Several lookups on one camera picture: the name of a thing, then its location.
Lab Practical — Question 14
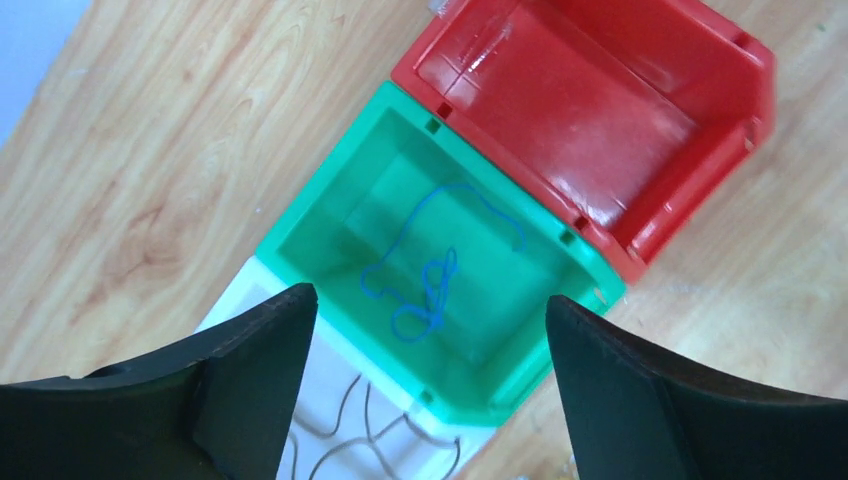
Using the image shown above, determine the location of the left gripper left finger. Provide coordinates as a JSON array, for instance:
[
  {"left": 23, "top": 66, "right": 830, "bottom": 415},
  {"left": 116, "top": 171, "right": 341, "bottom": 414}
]
[{"left": 1, "top": 283, "right": 318, "bottom": 479}]

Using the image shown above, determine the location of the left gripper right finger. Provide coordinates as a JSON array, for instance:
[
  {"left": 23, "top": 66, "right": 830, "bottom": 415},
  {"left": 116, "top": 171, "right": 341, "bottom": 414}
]
[{"left": 546, "top": 295, "right": 847, "bottom": 479}]

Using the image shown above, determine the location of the brown cable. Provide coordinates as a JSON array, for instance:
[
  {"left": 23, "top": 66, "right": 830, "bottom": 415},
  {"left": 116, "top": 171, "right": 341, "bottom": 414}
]
[{"left": 284, "top": 374, "right": 463, "bottom": 480}]

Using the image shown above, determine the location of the blue cable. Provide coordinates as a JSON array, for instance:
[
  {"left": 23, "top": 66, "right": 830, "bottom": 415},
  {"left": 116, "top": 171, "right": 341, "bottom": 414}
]
[{"left": 359, "top": 183, "right": 528, "bottom": 346}]

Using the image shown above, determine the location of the white plastic bin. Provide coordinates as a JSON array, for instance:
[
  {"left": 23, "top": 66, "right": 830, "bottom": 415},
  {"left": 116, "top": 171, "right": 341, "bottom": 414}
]
[{"left": 195, "top": 254, "right": 498, "bottom": 480}]

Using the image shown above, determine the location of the green plastic bin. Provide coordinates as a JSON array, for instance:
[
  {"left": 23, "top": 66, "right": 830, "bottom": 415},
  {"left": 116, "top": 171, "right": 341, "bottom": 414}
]
[{"left": 256, "top": 82, "right": 626, "bottom": 427}]

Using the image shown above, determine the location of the red plastic bin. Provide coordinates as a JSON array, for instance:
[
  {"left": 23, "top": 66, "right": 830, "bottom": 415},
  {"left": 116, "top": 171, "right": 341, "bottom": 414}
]
[{"left": 391, "top": 0, "right": 776, "bottom": 284}]

